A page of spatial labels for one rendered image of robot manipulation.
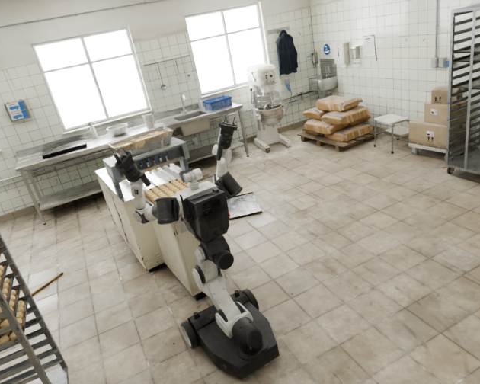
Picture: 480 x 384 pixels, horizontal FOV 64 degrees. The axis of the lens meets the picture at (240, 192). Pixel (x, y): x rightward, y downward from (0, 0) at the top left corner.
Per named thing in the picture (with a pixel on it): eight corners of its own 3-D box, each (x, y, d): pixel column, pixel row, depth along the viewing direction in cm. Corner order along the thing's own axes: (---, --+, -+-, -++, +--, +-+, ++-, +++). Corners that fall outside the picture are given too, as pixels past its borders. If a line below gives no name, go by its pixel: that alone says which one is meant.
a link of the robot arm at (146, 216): (156, 216, 255) (170, 210, 237) (141, 228, 247) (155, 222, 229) (145, 203, 253) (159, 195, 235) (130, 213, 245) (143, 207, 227)
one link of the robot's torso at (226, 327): (255, 327, 260) (251, 312, 255) (230, 341, 252) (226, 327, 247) (240, 311, 277) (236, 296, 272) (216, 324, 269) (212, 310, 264)
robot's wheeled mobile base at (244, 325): (294, 351, 259) (287, 313, 246) (228, 395, 238) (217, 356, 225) (245, 304, 312) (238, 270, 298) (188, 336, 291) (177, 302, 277)
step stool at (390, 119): (418, 145, 558) (418, 115, 539) (392, 154, 549) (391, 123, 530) (398, 139, 598) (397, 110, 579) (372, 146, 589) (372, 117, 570)
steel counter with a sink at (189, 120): (40, 226, 542) (4, 145, 493) (42, 209, 601) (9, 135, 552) (251, 156, 653) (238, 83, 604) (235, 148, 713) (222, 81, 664)
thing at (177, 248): (165, 269, 384) (140, 189, 348) (196, 254, 398) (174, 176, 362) (194, 305, 326) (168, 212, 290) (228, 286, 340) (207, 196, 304)
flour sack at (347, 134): (342, 144, 590) (341, 135, 584) (324, 140, 625) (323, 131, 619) (376, 131, 618) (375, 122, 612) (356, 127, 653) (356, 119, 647)
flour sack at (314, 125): (302, 129, 656) (301, 120, 649) (321, 123, 673) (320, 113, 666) (331, 136, 597) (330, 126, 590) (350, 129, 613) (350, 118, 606)
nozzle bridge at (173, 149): (113, 192, 369) (102, 159, 355) (181, 168, 398) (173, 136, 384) (122, 202, 341) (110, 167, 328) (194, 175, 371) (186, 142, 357)
